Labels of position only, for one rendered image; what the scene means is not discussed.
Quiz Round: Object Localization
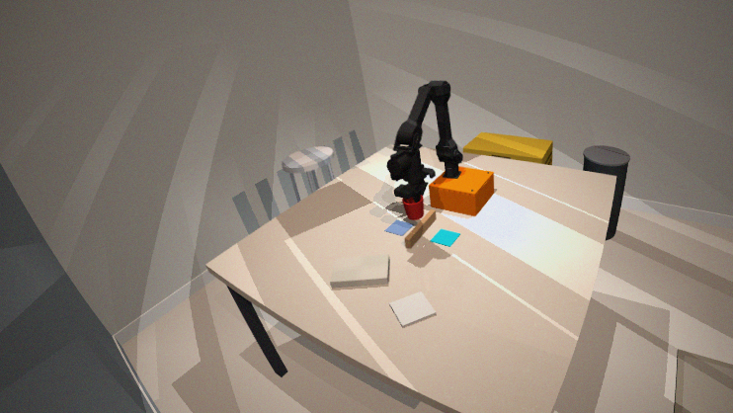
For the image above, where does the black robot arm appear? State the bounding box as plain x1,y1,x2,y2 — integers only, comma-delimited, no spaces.
387,80,463,182

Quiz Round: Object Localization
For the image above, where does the beige flat square pad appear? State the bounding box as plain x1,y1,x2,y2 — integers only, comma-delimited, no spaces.
389,291,436,327

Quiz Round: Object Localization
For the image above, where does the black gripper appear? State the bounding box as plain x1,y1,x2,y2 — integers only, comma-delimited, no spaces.
394,164,436,203

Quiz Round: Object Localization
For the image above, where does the light brown wooden bar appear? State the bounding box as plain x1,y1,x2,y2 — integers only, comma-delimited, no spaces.
405,209,437,249

